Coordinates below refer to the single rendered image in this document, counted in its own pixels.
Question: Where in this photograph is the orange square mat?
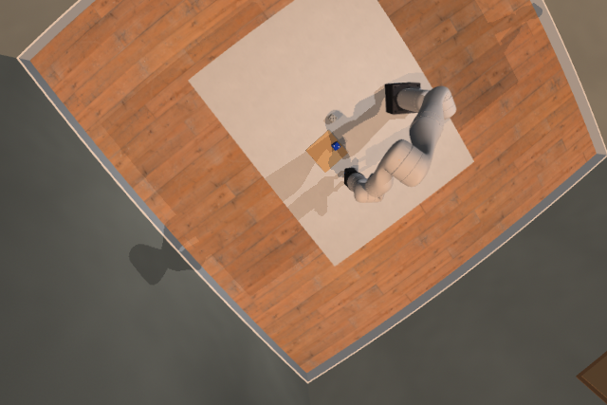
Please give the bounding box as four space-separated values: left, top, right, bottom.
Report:
306 130 348 173

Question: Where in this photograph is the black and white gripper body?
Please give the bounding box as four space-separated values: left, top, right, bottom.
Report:
344 168 365 191

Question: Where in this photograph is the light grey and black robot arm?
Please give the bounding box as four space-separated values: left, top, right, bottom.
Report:
351 86 456 203

